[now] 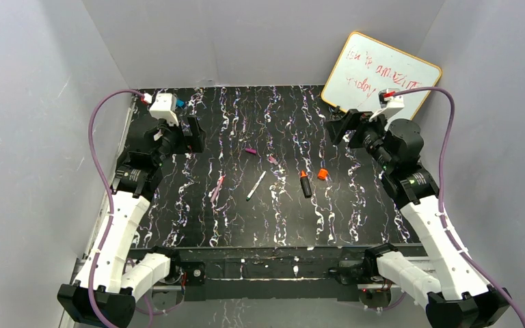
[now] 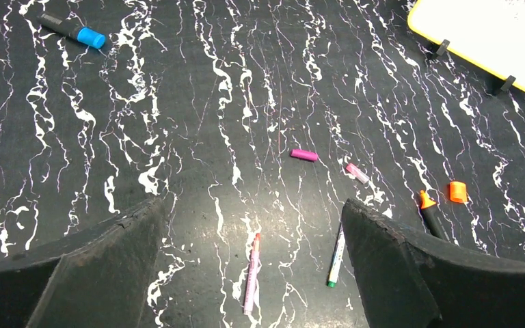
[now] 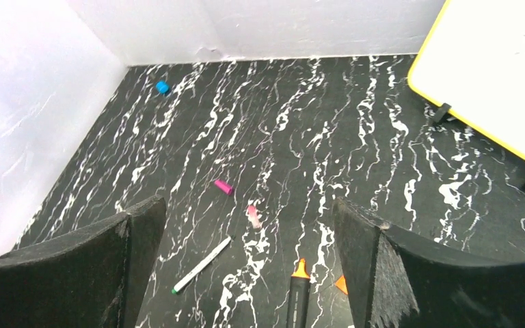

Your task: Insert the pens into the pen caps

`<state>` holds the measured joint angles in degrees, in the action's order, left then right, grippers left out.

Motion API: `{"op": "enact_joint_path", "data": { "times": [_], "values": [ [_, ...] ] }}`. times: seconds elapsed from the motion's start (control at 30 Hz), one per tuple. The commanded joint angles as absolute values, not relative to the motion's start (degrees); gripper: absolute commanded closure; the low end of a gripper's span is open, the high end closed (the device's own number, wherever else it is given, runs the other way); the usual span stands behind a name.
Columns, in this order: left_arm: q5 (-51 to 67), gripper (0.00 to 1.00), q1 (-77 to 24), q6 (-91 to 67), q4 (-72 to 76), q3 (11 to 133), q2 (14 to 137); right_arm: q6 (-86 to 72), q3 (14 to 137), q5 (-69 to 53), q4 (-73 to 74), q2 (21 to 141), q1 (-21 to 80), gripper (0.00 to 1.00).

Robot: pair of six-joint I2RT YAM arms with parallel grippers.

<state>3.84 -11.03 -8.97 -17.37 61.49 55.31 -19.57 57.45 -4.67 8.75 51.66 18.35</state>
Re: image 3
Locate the black orange highlighter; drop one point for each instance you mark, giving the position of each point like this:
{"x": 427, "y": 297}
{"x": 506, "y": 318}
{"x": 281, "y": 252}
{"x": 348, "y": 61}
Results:
{"x": 298, "y": 297}

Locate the blue pen cap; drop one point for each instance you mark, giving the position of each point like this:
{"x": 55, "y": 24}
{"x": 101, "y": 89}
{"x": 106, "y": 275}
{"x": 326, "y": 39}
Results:
{"x": 162, "y": 87}

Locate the magenta pen cap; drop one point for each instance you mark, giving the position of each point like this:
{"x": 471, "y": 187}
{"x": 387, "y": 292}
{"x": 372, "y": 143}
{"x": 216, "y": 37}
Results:
{"x": 224, "y": 186}

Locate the pink translucent pen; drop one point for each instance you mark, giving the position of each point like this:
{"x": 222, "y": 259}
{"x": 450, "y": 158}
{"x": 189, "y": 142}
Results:
{"x": 253, "y": 218}

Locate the white green-tipped pen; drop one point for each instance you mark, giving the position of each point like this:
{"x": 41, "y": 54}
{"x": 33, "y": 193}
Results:
{"x": 199, "y": 267}

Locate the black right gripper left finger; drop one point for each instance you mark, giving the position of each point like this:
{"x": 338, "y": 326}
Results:
{"x": 95, "y": 276}

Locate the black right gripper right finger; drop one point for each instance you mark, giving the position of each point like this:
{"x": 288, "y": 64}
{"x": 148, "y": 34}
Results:
{"x": 397, "y": 278}

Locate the yellow-framed whiteboard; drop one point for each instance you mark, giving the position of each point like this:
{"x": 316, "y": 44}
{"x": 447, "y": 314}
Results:
{"x": 473, "y": 60}

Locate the orange highlighter cap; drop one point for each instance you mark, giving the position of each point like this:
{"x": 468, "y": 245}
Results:
{"x": 341, "y": 285}

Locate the black whiteboard foot left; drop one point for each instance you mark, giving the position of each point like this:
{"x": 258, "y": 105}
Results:
{"x": 441, "y": 115}

